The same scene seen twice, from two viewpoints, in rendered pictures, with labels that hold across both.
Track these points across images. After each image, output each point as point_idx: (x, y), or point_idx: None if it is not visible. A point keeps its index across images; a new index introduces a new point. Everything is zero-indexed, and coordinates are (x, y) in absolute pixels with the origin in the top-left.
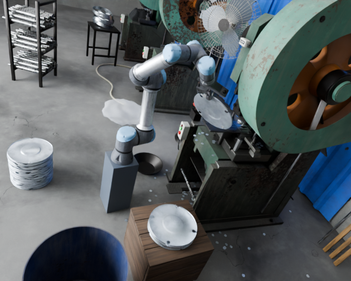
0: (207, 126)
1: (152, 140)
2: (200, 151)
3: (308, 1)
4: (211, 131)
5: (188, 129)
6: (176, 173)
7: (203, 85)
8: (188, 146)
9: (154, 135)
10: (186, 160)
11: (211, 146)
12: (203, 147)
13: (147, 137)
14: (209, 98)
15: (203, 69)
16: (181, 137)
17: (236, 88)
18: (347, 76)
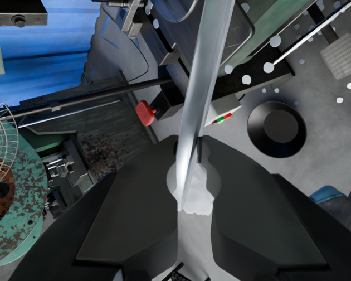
0: (233, 53)
1: (335, 189)
2: (263, 40)
3: None
4: (251, 23)
5: (217, 102)
6: (279, 71)
7: None
8: (236, 77)
9: (324, 195)
10: (254, 64)
11: (271, 4)
12: (258, 35)
13: None
14: (284, 208)
15: None
16: (237, 104)
17: (19, 18)
18: None
